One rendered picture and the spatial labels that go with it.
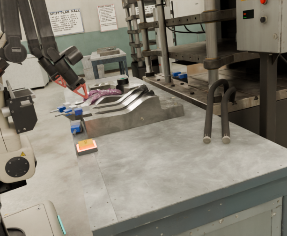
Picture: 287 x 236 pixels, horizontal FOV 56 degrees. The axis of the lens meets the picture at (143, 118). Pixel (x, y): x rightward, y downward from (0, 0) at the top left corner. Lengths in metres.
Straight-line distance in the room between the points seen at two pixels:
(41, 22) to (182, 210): 0.86
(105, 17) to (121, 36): 0.71
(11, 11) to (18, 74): 6.88
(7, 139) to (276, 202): 1.12
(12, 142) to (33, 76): 6.62
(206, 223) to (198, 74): 1.32
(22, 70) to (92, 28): 2.36
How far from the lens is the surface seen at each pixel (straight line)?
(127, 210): 0.78
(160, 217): 0.78
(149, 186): 0.85
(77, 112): 1.42
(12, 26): 1.17
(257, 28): 1.44
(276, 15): 1.35
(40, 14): 1.18
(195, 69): 2.00
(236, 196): 0.91
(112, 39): 8.53
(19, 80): 8.04
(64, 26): 8.54
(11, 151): 1.38
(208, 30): 1.55
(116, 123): 1.29
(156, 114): 1.34
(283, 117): 1.92
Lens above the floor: 1.27
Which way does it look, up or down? 19 degrees down
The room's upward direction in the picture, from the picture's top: 8 degrees counter-clockwise
